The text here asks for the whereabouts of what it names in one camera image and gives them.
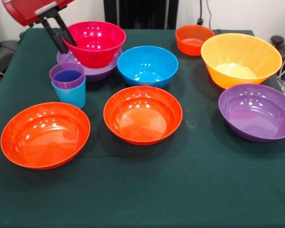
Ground blue plastic cup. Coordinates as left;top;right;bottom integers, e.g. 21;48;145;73
51;75;86;110

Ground black cable with plug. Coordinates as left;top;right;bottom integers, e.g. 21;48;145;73
196;0;204;27

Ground purple plastic cup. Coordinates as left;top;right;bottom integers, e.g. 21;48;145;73
49;62;86;90

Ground wide red-orange bowl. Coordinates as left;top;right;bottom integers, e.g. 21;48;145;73
0;102;91;171
103;85;183;145

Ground pink plastic bowl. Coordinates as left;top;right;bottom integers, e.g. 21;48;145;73
63;20;127;69

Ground small deep orange bowl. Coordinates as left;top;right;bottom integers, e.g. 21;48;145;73
175;24;216;57

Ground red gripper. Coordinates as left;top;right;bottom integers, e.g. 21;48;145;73
1;0;78;54

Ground blue plastic bowl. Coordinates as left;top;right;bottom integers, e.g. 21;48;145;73
117;46;179;89

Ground dark green tablecloth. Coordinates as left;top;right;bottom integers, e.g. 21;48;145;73
0;28;285;228

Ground thin black cable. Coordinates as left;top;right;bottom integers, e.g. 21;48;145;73
205;0;213;30

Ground large yellow-orange bowl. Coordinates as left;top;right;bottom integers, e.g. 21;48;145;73
200;33;283;90

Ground purple plastic bowl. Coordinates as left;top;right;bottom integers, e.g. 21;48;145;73
218;83;285;143
56;48;123;83

